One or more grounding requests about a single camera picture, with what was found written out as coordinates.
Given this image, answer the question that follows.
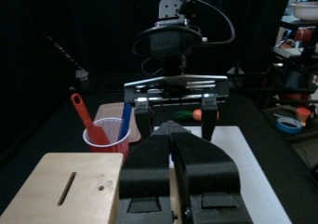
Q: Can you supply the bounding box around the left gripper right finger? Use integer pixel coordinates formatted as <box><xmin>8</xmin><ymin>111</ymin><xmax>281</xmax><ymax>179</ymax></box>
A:
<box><xmin>170</xmin><ymin>131</ymin><xmax>255</xmax><ymax>224</ymax></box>

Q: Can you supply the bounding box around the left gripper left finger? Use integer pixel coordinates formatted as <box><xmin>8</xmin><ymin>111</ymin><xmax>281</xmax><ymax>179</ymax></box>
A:
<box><xmin>116</xmin><ymin>119</ymin><xmax>175</xmax><ymax>224</ymax></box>

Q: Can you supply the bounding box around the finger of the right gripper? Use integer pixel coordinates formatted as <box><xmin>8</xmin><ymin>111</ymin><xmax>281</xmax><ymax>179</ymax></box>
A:
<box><xmin>201</xmin><ymin>94</ymin><xmax>221</xmax><ymax>142</ymax></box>
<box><xmin>132</xmin><ymin>96</ymin><xmax>155</xmax><ymax>139</ymax></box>

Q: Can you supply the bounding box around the orange toy sushi piece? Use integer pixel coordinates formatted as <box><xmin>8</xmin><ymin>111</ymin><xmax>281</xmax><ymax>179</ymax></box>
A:
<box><xmin>191</xmin><ymin>108</ymin><xmax>221</xmax><ymax>123</ymax></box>

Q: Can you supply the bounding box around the blue toy knife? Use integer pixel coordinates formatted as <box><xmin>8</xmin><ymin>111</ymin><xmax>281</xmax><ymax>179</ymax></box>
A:
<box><xmin>116</xmin><ymin>101</ymin><xmax>132</xmax><ymax>141</ymax></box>

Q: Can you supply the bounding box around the green toy sushi piece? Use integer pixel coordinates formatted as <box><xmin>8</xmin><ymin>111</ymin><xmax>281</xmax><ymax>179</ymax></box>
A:
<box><xmin>172</xmin><ymin>110</ymin><xmax>194</xmax><ymax>122</ymax></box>

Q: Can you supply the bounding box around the red plastic cup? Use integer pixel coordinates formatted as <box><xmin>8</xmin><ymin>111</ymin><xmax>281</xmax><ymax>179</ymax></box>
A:
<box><xmin>82</xmin><ymin>116</ymin><xmax>132</xmax><ymax>161</ymax></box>

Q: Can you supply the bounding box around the red plastic spatula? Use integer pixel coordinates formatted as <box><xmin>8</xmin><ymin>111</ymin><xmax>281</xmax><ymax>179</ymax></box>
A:
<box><xmin>70</xmin><ymin>92</ymin><xmax>111</xmax><ymax>146</ymax></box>

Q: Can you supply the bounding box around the blue tape roll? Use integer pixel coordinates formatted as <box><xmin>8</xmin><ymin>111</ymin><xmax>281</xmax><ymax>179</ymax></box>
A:
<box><xmin>274</xmin><ymin>115</ymin><xmax>305</xmax><ymax>135</ymax></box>

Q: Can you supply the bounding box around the wooden box with red front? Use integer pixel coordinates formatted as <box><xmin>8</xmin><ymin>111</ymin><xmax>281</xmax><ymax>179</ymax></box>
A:
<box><xmin>0</xmin><ymin>152</ymin><xmax>126</xmax><ymax>224</ymax></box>

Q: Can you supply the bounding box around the small orange cup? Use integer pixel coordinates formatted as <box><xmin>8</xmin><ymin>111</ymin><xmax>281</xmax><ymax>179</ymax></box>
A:
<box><xmin>294</xmin><ymin>107</ymin><xmax>313</xmax><ymax>124</ymax></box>

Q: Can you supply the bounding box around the black pot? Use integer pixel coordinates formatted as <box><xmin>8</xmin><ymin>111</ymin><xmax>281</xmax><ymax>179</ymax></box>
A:
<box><xmin>281</xmin><ymin>63</ymin><xmax>318</xmax><ymax>91</ymax></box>

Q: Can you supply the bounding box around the cluttered storage shelf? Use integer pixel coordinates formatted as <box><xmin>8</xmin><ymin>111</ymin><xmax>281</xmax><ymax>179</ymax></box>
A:
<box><xmin>263</xmin><ymin>0</ymin><xmax>318</xmax><ymax>111</ymax></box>

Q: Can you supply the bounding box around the white bowl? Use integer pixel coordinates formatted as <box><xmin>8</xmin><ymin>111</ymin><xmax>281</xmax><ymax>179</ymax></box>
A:
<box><xmin>289</xmin><ymin>0</ymin><xmax>318</xmax><ymax>21</ymax></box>

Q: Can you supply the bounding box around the metal frame foot bracket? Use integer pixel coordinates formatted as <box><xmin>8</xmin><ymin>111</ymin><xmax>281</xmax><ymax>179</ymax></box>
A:
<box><xmin>75</xmin><ymin>67</ymin><xmax>91</xmax><ymax>82</ymax></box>
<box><xmin>226</xmin><ymin>66</ymin><xmax>246</xmax><ymax>76</ymax></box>

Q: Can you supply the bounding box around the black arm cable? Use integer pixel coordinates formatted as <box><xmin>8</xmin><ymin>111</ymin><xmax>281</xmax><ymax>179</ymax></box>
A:
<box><xmin>178</xmin><ymin>0</ymin><xmax>238</xmax><ymax>46</ymax></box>

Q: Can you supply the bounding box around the diagonal brace wire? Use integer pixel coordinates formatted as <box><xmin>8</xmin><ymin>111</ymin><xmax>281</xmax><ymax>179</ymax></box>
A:
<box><xmin>43</xmin><ymin>33</ymin><xmax>83</xmax><ymax>72</ymax></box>

